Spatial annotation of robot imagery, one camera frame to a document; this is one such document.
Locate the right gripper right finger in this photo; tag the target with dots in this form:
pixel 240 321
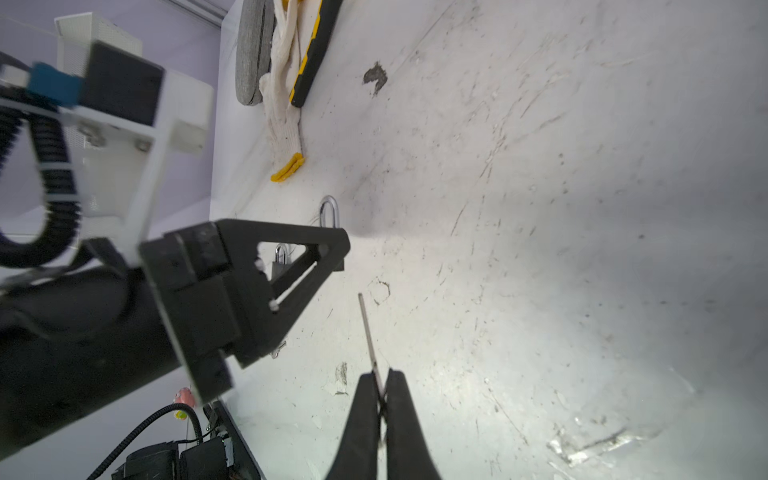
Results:
pixel 408 455

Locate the black padlock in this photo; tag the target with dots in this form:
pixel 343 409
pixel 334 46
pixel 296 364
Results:
pixel 329 213
pixel 282 260

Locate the grey oval sharpening stone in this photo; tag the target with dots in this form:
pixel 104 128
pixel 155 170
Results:
pixel 253 52

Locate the yellow black pliers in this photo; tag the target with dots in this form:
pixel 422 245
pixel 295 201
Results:
pixel 304 62

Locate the white work glove yellow cuff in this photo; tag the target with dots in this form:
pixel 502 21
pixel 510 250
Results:
pixel 283 119

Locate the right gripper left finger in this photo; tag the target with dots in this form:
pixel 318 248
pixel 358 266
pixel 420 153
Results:
pixel 356 457

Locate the silver key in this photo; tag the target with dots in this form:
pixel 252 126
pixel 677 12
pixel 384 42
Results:
pixel 371 349

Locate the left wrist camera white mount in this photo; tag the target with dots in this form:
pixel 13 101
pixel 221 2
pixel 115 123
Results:
pixel 103 122

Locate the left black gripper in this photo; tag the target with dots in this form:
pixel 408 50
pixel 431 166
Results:
pixel 76 338

